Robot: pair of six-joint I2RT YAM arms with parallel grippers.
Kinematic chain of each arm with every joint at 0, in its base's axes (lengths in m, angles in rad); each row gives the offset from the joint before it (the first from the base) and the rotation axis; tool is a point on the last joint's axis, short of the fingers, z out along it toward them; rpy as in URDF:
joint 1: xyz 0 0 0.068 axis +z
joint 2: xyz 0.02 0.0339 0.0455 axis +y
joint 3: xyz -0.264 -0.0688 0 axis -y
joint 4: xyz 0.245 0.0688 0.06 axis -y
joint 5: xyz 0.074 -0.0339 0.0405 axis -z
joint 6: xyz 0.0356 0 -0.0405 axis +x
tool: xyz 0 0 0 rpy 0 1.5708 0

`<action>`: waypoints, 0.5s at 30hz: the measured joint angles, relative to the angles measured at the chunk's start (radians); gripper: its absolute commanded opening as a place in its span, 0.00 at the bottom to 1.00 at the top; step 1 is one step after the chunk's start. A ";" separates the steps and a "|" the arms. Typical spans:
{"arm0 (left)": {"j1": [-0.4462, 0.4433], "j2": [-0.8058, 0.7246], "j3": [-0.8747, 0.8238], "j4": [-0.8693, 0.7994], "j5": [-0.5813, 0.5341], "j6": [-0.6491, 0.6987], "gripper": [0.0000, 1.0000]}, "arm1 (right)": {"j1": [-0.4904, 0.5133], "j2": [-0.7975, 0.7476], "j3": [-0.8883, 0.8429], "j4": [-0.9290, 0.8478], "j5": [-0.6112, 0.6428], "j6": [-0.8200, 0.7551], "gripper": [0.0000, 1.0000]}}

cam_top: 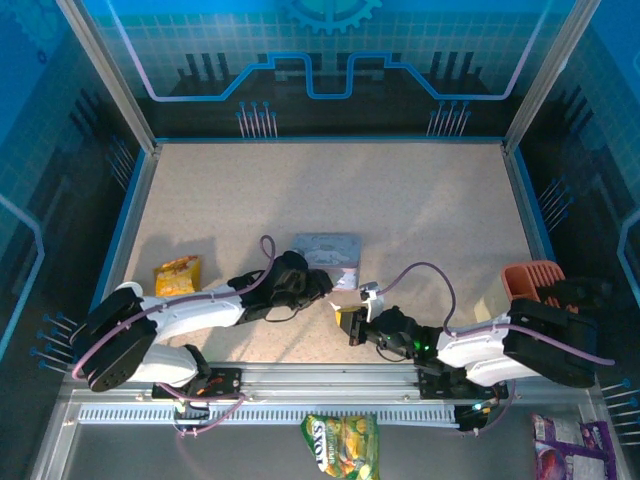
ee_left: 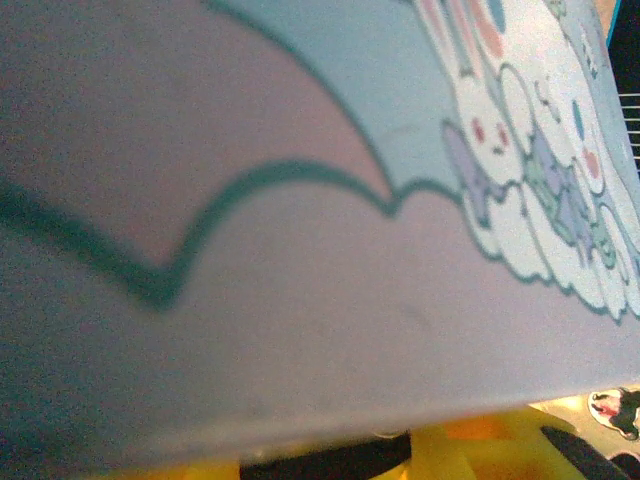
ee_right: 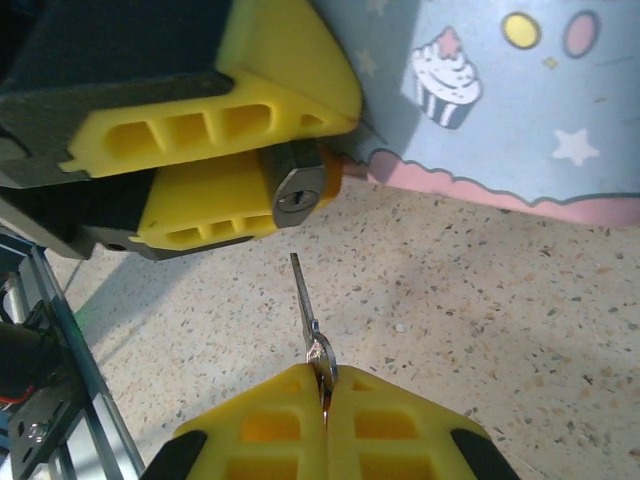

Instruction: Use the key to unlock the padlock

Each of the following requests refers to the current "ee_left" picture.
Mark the small white red sticker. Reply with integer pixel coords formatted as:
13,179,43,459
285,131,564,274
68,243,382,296
586,386,640,443

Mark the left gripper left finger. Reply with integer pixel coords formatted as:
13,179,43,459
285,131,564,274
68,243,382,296
114,456,242,480

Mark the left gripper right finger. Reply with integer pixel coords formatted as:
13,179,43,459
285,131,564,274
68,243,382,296
410,406,632,480

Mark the white slotted cable duct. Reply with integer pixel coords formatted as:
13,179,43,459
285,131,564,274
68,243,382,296
616,88,640,175

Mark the cartoon print tin box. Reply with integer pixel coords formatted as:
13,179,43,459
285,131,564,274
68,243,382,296
0,0,640,477

